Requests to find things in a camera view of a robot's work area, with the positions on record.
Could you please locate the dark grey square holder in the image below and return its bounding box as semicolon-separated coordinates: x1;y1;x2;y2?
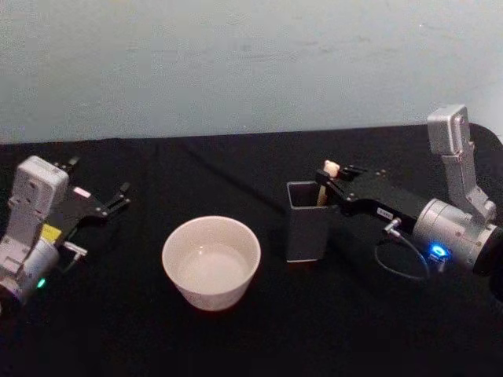
285;180;339;265

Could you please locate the black table cloth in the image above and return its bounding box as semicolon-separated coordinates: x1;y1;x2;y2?
0;123;503;377

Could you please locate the wooden stick with pale head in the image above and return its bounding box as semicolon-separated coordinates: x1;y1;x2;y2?
317;159;340;207

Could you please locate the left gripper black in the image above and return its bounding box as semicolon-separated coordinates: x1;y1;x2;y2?
42;156;133;247

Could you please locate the white ceramic bowl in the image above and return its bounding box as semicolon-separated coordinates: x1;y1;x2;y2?
161;215;263;313

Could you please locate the right gripper thin dark cable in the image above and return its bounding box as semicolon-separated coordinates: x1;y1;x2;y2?
373;217;431;282

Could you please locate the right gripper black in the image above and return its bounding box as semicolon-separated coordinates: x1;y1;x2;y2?
315;165;430;233

